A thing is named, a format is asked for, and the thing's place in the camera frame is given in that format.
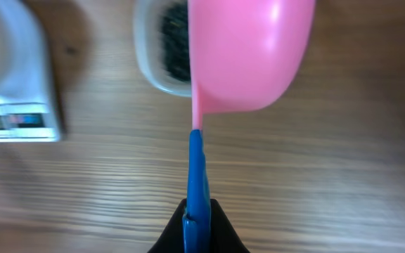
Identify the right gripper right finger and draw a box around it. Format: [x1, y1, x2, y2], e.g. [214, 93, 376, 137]
[210, 199, 250, 253]

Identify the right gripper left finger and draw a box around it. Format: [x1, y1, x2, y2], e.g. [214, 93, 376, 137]
[148, 199, 186, 253]

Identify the pink scoop blue handle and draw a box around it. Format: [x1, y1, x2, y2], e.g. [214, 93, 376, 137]
[183, 0, 316, 252]

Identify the white digital kitchen scale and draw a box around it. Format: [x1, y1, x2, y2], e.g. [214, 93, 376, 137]
[0, 0, 62, 143]

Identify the clear container of black beans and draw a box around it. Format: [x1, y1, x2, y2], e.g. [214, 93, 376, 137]
[134, 0, 191, 97]

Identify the stray black bean on table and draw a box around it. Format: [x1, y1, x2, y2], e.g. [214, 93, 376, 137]
[64, 46, 79, 56]

